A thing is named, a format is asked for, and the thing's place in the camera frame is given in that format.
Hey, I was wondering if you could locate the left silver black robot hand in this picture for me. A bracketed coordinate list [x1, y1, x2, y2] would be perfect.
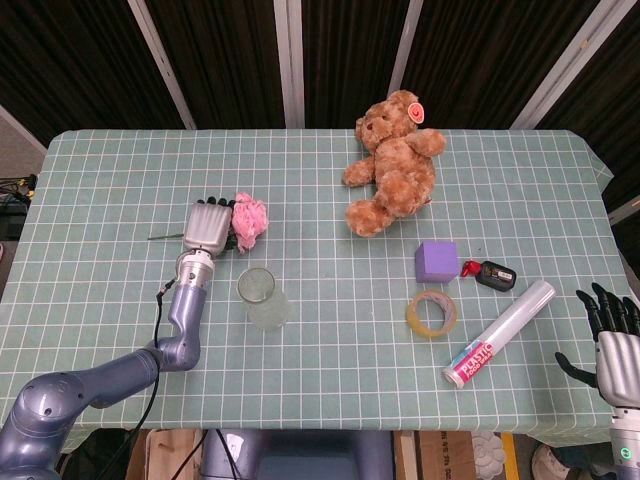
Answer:
[182, 197, 236, 260]

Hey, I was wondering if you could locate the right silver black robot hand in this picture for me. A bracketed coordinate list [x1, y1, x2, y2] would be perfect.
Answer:
[554, 282, 640, 409]

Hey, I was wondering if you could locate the pink rose bouquet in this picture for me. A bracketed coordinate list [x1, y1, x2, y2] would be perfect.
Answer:
[147, 192, 270, 257]

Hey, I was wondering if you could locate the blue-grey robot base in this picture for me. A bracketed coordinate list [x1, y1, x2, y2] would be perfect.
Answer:
[199, 429, 396, 480]

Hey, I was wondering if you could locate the clear glass cup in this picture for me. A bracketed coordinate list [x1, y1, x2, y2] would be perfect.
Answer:
[236, 267, 291, 332]

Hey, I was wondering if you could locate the green grid-patterned table mat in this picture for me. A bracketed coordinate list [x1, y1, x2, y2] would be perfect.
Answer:
[0, 128, 640, 454]

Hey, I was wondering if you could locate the plastic food wrap roll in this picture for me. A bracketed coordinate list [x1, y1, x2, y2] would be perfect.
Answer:
[441, 279, 558, 389]

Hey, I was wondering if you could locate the small black bottle red cap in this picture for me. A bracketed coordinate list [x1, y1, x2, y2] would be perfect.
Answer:
[460, 259, 518, 292]

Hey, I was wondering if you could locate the brown cardboard box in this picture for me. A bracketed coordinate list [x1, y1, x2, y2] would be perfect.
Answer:
[417, 432, 476, 480]

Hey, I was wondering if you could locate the brown teddy bear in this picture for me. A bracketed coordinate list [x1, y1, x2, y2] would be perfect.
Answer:
[341, 89, 448, 238]

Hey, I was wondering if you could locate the yellowish adhesive tape roll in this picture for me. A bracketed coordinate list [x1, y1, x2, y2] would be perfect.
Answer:
[405, 288, 459, 340]

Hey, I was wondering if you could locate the purple foam cube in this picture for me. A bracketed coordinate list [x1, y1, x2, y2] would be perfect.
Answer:
[414, 240, 460, 285]

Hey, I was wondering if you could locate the light wooden plank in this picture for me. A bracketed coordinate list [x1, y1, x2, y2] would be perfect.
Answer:
[393, 432, 419, 480]

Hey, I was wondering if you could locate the light wooden panel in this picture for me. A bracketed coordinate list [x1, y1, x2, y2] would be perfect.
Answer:
[124, 429, 204, 480]

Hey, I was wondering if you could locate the black bag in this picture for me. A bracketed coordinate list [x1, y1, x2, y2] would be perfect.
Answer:
[58, 428, 142, 480]

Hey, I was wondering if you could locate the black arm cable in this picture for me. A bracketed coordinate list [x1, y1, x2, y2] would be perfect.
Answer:
[130, 282, 177, 432]

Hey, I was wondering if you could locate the grey aluminium frame post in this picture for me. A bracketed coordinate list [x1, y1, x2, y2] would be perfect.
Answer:
[127, 0, 197, 130]
[510, 0, 617, 130]
[273, 0, 306, 129]
[387, 0, 426, 96]

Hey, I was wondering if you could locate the black equipment with cables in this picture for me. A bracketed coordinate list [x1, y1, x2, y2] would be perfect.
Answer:
[0, 173, 39, 241]

